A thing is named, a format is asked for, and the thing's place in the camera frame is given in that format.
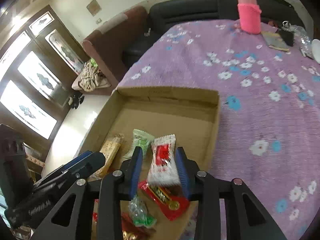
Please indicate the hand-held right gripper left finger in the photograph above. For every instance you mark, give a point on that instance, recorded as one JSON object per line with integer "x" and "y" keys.
{"x": 135, "y": 175}

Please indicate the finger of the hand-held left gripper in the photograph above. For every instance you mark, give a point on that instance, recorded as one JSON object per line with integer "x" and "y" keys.
{"x": 76, "y": 158}
{"x": 93, "y": 161}

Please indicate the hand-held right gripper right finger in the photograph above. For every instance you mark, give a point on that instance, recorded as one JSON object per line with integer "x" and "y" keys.
{"x": 182, "y": 175}

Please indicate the beige snack packet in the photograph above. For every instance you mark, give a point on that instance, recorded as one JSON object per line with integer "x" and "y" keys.
{"x": 112, "y": 150}

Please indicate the small white red snack packet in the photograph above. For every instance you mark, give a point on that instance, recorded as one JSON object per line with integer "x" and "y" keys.
{"x": 162, "y": 162}

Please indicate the red gold snack packet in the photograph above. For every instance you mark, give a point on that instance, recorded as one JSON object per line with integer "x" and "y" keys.
{"x": 172, "y": 206}

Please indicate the pale green snack packet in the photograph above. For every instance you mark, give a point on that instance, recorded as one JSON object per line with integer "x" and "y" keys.
{"x": 141, "y": 140}

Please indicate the green clear candy packet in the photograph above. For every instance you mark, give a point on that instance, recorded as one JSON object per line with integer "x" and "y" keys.
{"x": 140, "y": 215}

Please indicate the dark red crinkled snack packet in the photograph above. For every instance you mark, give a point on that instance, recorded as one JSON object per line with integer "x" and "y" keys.
{"x": 130, "y": 231}

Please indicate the cardboard box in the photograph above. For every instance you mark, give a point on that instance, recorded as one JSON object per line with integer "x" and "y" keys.
{"x": 162, "y": 115}

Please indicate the dark shoes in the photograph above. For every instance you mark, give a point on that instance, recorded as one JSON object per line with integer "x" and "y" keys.
{"x": 76, "y": 100}

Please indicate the wooden glass-pane door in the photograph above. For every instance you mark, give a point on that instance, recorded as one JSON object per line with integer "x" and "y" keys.
{"x": 27, "y": 110}

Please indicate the patterned beige bag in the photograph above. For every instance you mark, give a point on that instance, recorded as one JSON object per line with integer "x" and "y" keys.
{"x": 91, "y": 77}

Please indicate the brown upholstered chair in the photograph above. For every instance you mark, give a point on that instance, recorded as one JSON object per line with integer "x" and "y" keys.
{"x": 107, "y": 45}

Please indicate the brown booklet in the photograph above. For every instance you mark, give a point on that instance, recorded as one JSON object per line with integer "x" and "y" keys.
{"x": 275, "y": 42}

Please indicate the black sofa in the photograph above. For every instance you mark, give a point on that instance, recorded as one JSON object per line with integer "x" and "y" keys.
{"x": 187, "y": 10}

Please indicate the pink knit-sleeved bottle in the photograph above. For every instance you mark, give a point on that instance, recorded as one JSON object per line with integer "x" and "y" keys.
{"x": 248, "y": 17}

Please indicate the small black charger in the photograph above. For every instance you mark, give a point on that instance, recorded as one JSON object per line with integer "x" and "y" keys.
{"x": 286, "y": 36}

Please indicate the clear plastic cup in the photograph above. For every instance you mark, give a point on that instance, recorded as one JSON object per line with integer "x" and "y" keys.
{"x": 303, "y": 40}

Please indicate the white plastic jar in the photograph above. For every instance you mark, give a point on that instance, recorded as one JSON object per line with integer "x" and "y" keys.
{"x": 316, "y": 51}

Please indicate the wall light switch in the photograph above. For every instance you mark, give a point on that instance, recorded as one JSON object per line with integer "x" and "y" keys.
{"x": 99, "y": 20}

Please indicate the small wall plaque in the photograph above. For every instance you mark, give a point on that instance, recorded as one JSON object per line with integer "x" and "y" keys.
{"x": 93, "y": 7}

